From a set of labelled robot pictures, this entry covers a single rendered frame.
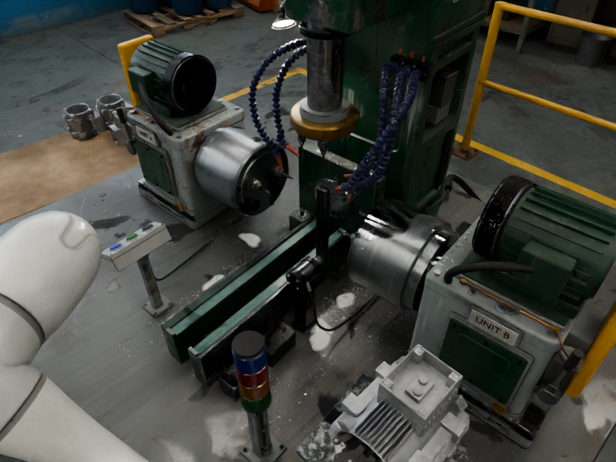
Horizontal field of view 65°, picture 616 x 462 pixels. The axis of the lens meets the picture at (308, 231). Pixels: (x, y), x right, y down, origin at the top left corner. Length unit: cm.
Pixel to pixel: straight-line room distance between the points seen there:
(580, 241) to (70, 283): 85
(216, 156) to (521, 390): 103
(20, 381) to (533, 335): 86
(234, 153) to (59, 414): 97
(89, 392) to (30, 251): 74
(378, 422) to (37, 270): 61
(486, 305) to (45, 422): 80
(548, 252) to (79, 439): 81
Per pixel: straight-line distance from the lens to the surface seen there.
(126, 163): 346
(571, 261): 98
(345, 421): 94
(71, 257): 75
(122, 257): 133
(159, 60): 165
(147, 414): 134
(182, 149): 158
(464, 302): 108
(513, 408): 125
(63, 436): 71
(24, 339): 70
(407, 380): 97
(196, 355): 124
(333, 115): 123
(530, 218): 101
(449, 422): 99
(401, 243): 117
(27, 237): 76
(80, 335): 155
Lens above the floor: 193
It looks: 41 degrees down
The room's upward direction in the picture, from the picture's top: straight up
